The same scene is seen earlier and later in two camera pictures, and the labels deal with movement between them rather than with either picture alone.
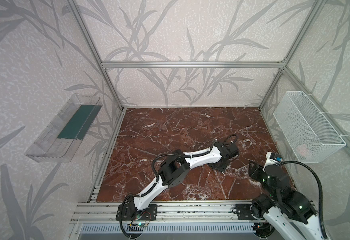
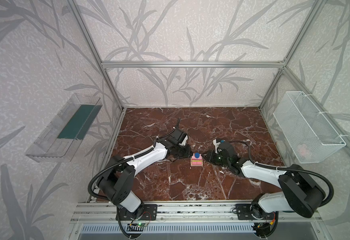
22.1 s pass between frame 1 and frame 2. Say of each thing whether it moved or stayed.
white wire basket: stayed
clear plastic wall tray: stayed
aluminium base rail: stayed
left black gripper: moved
